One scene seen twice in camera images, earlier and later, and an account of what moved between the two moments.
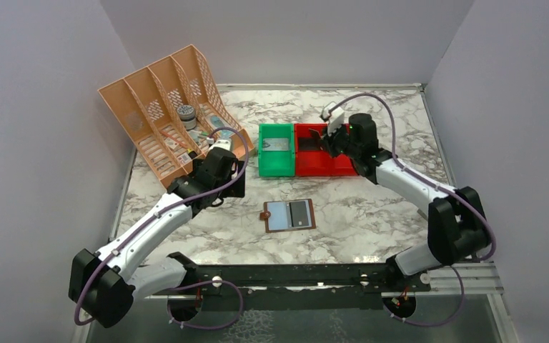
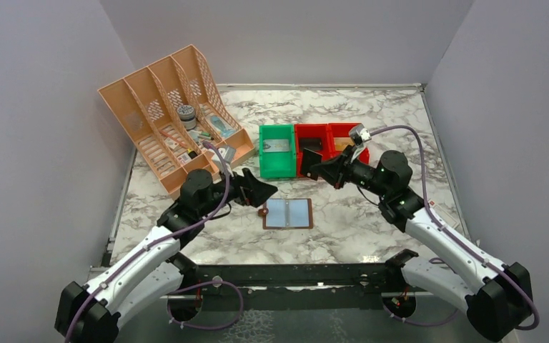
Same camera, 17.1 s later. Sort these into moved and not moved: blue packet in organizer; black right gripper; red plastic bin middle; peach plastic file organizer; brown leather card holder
Moved: black right gripper
Not moved: red plastic bin middle; peach plastic file organizer; brown leather card holder; blue packet in organizer
